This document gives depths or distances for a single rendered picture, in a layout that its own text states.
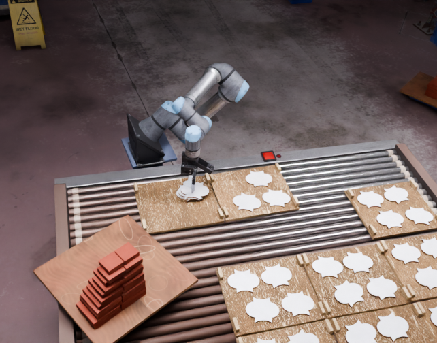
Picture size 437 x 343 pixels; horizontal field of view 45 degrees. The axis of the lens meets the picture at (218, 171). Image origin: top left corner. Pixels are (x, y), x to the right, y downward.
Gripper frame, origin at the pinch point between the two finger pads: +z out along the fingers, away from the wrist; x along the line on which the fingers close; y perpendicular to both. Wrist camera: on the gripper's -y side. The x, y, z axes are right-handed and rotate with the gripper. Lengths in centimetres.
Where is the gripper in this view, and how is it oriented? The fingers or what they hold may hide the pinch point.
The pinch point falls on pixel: (195, 184)
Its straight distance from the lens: 271.3
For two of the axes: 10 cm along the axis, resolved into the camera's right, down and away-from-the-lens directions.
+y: -9.9, -1.1, 0.2
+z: -0.7, 7.4, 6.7
